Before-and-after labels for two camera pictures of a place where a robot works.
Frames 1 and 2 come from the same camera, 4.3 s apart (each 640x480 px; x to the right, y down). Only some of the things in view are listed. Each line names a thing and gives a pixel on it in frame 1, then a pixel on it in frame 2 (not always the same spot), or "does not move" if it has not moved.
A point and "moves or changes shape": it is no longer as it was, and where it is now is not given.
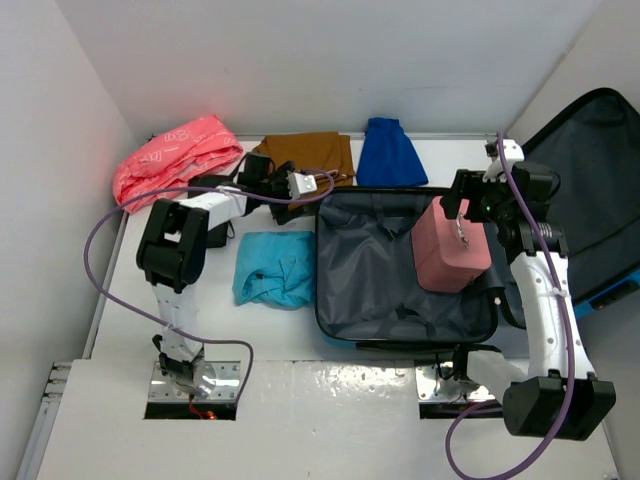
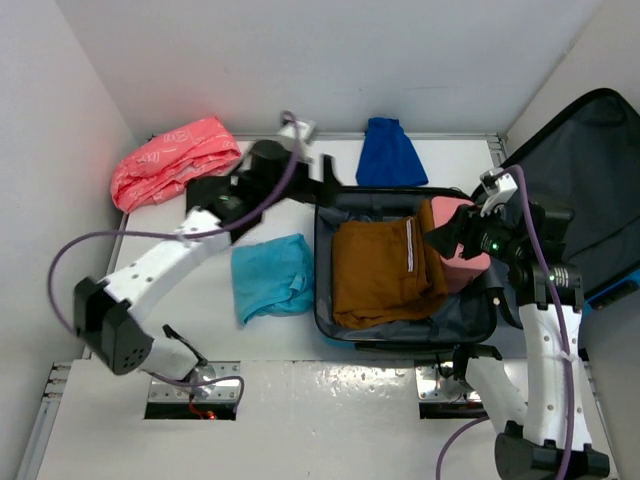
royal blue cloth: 387,158 does not move
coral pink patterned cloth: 173,160 does not move
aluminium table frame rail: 32,460 does not move
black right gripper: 468,183 → 461,228
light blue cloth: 277,269 moves or changes shape
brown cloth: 323,160 → 386,270
